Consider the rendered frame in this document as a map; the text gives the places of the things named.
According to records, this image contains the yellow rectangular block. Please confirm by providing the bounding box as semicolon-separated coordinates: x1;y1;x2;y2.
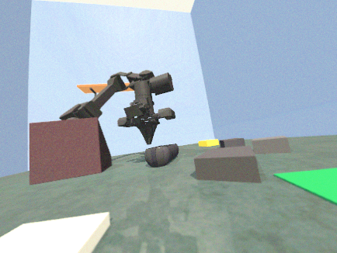
198;140;219;147

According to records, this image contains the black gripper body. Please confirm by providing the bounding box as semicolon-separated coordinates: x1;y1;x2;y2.
117;95;175;127

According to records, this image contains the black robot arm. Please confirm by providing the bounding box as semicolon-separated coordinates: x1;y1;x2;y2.
59;69;174;120

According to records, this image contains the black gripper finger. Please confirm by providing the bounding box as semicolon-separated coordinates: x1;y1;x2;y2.
132;123;149;145
145;120;160;144

